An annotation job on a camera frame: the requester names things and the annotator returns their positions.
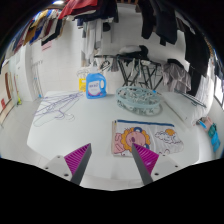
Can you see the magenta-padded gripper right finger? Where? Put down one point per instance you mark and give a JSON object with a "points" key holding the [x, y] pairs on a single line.
{"points": [[146, 159]]}

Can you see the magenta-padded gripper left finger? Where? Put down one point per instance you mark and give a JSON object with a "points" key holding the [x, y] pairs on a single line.
{"points": [[77, 159]]}

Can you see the round pale blue peg hanger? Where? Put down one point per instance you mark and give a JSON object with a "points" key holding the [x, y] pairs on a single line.
{"points": [[138, 100]]}

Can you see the white pillow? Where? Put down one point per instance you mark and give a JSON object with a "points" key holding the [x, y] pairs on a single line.
{"points": [[181, 108]]}

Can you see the blue plastic container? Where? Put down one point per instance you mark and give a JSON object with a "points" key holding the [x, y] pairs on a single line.
{"points": [[215, 142]]}

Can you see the teal plastic container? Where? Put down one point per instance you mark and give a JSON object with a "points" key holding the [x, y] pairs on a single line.
{"points": [[212, 130]]}

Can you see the blue detergent bottle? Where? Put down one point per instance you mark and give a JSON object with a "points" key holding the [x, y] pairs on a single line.
{"points": [[96, 87]]}

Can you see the green hoop hanger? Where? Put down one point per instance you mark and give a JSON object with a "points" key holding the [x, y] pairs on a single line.
{"points": [[190, 97]]}

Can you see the grey garment on rack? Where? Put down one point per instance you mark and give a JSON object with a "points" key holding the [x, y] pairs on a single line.
{"points": [[176, 76]]}

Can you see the black folding drying rack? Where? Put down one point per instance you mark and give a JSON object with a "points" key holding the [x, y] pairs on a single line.
{"points": [[135, 71]]}

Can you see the clothes pile on rack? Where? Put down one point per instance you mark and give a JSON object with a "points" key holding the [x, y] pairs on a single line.
{"points": [[133, 51]]}

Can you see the white hanging garments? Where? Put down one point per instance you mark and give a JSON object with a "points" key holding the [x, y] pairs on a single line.
{"points": [[93, 40]]}

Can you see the colourful hanging clothes row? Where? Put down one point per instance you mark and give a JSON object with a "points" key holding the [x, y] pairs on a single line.
{"points": [[40, 28]]}

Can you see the dark hanging clothes row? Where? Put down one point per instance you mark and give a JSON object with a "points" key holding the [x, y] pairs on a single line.
{"points": [[163, 20]]}

